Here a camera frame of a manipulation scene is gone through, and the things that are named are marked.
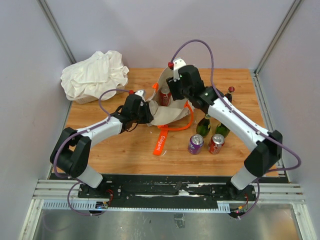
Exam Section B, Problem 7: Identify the beige canvas tote bag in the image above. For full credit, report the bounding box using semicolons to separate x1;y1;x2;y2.
145;67;198;157

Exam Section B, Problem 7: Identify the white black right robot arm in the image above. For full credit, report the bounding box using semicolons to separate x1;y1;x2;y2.
166;62;283;200

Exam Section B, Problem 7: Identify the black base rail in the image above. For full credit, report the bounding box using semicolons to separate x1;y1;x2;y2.
77;174;256;207

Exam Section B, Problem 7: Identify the aluminium corner post left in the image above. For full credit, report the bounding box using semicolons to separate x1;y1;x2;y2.
37;0;76;64

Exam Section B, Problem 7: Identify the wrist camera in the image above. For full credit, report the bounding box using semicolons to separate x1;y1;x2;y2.
168;57;187;82
134;89;146;106

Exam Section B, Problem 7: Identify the red soda can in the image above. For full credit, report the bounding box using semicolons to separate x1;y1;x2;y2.
159;86;171;107
208;133;225;154

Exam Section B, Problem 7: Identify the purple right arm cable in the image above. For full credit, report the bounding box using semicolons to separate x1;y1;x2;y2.
167;39;302;221

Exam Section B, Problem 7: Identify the white crumpled cloth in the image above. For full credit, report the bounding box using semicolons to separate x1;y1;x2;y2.
60;50;130;98

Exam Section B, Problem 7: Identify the grey slotted cable duct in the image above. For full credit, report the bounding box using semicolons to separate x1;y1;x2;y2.
41;199;231;213

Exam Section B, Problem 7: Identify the brown cola glass bottle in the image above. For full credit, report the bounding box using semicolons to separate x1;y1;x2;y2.
224;86;235;103

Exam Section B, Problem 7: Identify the purple soda can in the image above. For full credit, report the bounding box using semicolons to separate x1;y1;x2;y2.
187;134;204;155

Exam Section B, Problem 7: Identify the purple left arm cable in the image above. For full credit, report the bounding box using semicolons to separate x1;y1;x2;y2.
52;88;136;217

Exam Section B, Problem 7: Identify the aluminium corner post right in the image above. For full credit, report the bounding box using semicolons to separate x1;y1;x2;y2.
253;0;304;76

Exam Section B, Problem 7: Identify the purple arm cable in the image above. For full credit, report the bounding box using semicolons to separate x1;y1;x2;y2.
167;39;302;221
52;88;136;217

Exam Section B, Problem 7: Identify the green glass bottle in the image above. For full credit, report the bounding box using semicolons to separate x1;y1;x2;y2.
214;122;230;138
196;114;211;138

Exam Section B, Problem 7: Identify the white plastic basket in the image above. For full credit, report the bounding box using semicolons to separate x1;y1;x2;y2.
66;83;127;105

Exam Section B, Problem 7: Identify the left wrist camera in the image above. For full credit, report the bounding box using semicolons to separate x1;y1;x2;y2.
134;89;146;106

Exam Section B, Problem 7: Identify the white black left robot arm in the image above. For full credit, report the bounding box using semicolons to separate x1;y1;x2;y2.
50;90;153;198

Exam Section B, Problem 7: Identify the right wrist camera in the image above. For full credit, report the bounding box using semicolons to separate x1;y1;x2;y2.
168;57;187;82

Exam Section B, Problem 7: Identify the aluminium corner post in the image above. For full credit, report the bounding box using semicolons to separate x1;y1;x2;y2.
253;0;304;76
37;0;76;64

